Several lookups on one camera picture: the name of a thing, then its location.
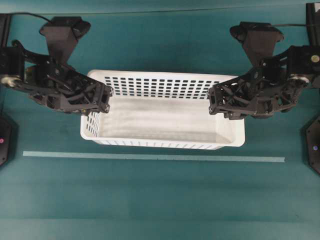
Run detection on black left camera cable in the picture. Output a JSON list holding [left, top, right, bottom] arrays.
[[7, 12, 55, 25]]

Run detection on black right camera cable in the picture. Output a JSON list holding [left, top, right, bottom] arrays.
[[271, 22, 320, 28]]

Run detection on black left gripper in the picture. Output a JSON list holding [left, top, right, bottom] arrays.
[[23, 57, 114, 114]]

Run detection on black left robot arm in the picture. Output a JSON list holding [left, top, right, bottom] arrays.
[[0, 13, 113, 116]]

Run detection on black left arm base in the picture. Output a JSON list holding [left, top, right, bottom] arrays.
[[0, 114, 19, 169]]

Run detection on light green tape strip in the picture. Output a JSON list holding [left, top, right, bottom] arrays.
[[22, 151, 285, 163]]

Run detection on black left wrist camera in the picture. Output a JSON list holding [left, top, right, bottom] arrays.
[[39, 16, 91, 64]]

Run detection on white perforated plastic basket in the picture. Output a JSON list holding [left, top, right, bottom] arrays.
[[80, 69, 246, 150]]

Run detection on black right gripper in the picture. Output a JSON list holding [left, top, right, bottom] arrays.
[[207, 57, 300, 119]]

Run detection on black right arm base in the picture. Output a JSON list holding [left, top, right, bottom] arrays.
[[300, 115, 320, 177]]

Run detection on black camera cable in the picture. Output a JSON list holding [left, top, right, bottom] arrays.
[[7, 12, 55, 25], [271, 22, 320, 28]]

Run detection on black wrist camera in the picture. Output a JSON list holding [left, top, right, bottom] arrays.
[[229, 21, 284, 67], [39, 16, 91, 64]]

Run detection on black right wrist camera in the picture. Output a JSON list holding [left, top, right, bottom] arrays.
[[229, 21, 284, 67]]

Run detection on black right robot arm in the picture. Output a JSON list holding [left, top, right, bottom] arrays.
[[207, 2, 320, 120]]

